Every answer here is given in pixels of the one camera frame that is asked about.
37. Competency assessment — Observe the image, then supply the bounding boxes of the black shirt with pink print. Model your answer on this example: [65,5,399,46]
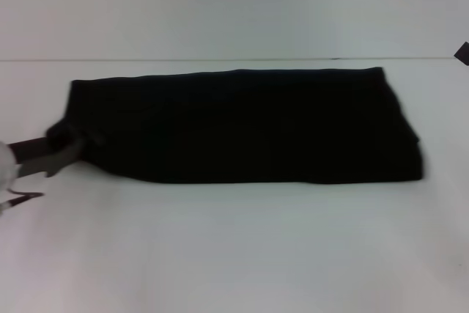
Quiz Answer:
[62,66,426,185]

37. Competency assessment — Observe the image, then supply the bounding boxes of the thin dark cable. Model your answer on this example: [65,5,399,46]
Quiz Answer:
[0,188,45,217]

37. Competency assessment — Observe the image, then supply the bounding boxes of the left gripper, black and grey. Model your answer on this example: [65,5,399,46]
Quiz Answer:
[7,120,106,179]

